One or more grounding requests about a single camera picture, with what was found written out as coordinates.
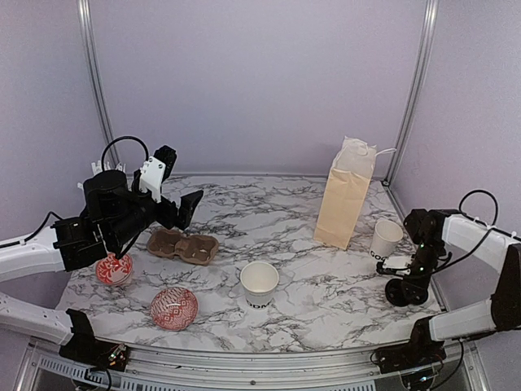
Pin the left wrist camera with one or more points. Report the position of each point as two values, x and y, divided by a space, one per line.
155 170

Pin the right aluminium frame post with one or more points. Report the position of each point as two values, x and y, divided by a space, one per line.
419 77

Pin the left aluminium frame post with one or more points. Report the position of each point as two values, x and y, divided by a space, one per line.
87 33

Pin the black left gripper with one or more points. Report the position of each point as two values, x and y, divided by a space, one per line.
169 219

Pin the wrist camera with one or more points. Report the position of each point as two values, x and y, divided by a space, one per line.
155 170
395 265

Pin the aluminium frame post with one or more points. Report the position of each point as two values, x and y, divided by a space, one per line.
419 77
87 33

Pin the black cup lid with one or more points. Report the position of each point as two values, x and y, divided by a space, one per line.
394 293
414 294

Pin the red floral pattern bowl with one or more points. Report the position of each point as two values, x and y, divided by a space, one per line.
114 272

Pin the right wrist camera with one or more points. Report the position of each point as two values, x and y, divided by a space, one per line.
395 265

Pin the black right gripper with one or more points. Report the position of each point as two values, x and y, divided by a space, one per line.
423 283

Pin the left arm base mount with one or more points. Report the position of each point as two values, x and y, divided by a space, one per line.
97 353

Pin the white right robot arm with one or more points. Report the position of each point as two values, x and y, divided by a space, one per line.
501 311

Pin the black cup with straws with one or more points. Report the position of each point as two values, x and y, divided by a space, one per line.
97 167

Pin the red geometric pattern bowl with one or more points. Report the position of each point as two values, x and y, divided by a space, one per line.
174 309

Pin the brown paper bag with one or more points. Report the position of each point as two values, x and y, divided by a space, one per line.
346 187

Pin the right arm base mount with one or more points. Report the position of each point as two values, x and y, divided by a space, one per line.
408 355

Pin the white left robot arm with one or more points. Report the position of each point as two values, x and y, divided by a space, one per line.
69 244

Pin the front aluminium rail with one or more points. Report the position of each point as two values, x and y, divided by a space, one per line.
150 368

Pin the white paper coffee cup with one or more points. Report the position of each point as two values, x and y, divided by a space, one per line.
259 281

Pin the brown cardboard cup carrier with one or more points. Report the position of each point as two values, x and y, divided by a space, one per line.
193 249

